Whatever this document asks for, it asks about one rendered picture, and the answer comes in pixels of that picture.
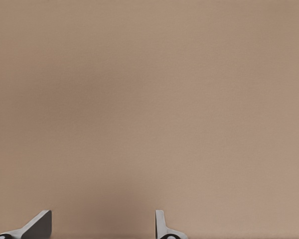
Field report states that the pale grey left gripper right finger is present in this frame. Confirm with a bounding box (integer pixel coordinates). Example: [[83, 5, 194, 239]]
[[154, 209, 189, 239]]

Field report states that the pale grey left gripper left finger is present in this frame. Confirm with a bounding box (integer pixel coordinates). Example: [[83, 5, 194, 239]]
[[0, 209, 52, 239]]

